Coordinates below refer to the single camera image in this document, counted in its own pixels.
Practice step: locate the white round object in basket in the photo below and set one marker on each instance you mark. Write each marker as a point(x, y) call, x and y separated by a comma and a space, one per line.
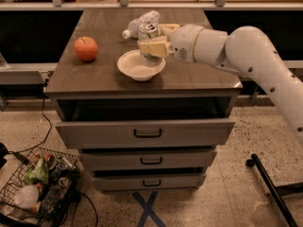
point(27, 197)

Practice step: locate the blue tape cross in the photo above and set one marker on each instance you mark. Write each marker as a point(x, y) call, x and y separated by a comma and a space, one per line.
point(148, 212)

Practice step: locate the middle grey drawer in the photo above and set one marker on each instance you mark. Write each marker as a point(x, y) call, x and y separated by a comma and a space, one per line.
point(156, 159)

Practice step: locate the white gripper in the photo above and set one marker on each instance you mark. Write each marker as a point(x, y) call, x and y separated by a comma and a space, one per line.
point(184, 43)

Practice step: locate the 7up soda can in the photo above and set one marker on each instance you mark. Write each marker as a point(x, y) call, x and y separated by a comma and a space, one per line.
point(146, 32)

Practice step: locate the grey drawer cabinet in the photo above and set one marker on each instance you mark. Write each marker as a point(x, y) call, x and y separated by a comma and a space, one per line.
point(98, 91)

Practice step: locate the grey drawer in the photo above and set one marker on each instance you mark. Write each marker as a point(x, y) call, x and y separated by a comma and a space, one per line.
point(143, 182)
point(156, 159)
point(145, 134)

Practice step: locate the clear plastic water bottle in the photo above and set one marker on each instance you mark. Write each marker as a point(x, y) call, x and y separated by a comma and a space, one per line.
point(132, 29)

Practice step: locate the bottom grey drawer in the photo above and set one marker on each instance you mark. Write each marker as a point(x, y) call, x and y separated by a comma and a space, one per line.
point(143, 182)

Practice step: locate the green snack bag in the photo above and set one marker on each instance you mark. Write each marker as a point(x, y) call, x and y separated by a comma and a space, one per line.
point(37, 173)

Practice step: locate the black chair base leg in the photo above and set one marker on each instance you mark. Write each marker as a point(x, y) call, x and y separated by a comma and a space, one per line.
point(277, 192)

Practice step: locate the red apple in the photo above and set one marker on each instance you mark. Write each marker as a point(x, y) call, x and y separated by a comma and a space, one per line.
point(86, 48)

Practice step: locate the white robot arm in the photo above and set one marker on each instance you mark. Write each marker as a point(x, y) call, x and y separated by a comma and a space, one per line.
point(247, 51)

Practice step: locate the top grey drawer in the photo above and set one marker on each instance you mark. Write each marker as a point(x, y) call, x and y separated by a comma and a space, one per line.
point(145, 134)

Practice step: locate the black wire basket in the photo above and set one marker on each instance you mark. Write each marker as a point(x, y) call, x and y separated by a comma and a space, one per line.
point(54, 197)

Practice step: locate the white paper bowl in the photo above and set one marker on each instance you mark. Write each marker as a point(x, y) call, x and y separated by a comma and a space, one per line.
point(133, 65)

